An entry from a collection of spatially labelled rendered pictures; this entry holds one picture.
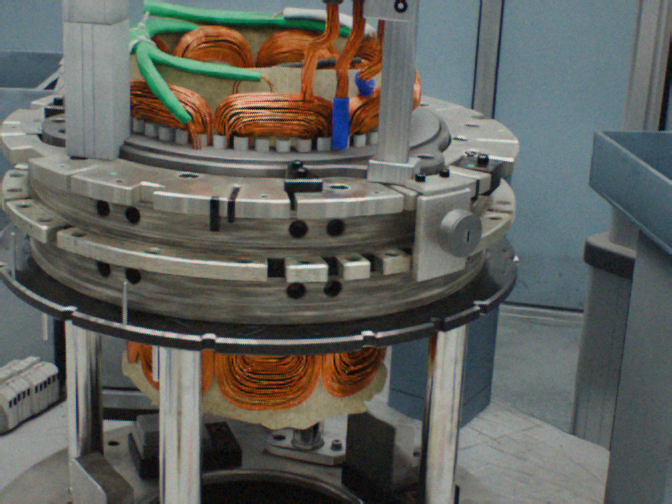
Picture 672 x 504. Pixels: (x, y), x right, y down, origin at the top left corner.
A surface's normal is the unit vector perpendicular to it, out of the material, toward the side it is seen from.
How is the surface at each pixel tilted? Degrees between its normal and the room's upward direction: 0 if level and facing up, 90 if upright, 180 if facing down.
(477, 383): 90
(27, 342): 90
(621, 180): 90
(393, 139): 90
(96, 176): 0
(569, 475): 0
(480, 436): 0
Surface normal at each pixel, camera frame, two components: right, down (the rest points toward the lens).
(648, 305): -0.99, 0.00
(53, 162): 0.04, -0.94
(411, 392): -0.51, 0.25
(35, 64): 0.00, 0.33
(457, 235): 0.63, 0.28
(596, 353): -0.74, 0.18
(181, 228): -0.25, 0.30
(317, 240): 0.26, 0.33
